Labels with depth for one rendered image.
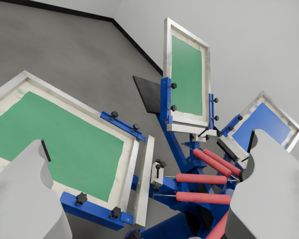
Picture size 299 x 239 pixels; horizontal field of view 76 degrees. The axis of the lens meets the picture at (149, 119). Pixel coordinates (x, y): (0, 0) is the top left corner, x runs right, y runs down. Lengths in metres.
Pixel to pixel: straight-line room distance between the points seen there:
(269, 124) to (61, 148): 1.94
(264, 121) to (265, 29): 2.44
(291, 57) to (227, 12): 1.45
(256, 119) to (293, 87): 2.30
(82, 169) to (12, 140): 0.33
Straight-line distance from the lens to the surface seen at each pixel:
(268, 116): 2.35
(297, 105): 4.53
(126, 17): 5.44
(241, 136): 2.04
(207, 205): 1.39
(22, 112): 1.14
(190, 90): 1.66
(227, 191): 1.38
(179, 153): 1.59
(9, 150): 1.01
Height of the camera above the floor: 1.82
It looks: 34 degrees down
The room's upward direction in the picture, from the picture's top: 43 degrees clockwise
